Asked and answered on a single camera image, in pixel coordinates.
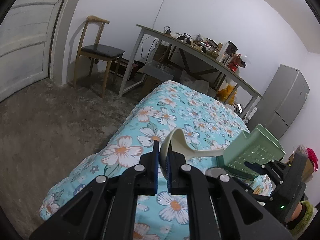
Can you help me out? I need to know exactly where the red bottles pack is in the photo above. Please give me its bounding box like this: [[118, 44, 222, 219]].
[[228, 54, 246, 73]]

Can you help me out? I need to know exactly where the person's right hand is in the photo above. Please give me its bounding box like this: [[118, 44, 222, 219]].
[[289, 202, 303, 222]]

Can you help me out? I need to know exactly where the grey refrigerator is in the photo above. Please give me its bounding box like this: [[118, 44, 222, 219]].
[[247, 64, 310, 139]]

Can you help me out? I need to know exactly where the white door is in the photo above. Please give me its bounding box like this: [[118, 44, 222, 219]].
[[1, 0, 62, 100]]

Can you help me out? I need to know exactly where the yellow plastic bag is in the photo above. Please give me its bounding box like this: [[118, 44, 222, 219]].
[[217, 85, 236, 105]]

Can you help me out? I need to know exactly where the wooden chair black seat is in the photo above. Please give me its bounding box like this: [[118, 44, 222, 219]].
[[73, 15, 124, 98]]

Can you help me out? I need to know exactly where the green perforated utensil holder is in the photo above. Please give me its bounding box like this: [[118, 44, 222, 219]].
[[217, 125, 285, 180]]

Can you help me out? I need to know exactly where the cream plastic spoon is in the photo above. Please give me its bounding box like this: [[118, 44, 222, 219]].
[[159, 128, 224, 180]]

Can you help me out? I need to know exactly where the green fleece sleeve forearm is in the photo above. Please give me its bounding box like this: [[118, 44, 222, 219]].
[[286, 200, 317, 239]]

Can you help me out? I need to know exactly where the long grey desk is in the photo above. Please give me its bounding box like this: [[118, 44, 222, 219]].
[[118, 24, 264, 119]]

